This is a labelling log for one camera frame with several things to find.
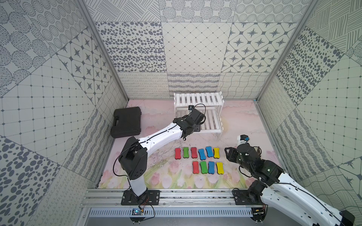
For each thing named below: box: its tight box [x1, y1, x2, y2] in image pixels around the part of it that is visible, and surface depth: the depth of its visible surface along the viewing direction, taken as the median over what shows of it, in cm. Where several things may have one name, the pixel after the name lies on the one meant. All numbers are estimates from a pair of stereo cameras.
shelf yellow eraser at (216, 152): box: [213, 147, 221, 159], surface depth 91 cm
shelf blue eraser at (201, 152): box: [197, 148, 206, 161], surface depth 92 cm
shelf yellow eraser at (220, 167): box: [215, 161, 225, 175], surface depth 86 cm
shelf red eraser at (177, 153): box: [174, 147, 181, 160], surface depth 92 cm
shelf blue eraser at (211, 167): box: [207, 161, 215, 175], surface depth 86 cm
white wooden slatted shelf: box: [173, 91, 225, 141], surface depth 87 cm
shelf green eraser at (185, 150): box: [182, 146, 190, 159], surface depth 92 cm
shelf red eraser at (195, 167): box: [192, 161, 199, 174], surface depth 86 cm
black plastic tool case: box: [110, 106, 142, 139], surface depth 104 cm
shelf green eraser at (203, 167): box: [199, 161, 208, 174], surface depth 86 cm
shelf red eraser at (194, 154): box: [190, 146, 198, 159], surface depth 94 cm
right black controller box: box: [250, 204, 269, 223], surface depth 73 cm
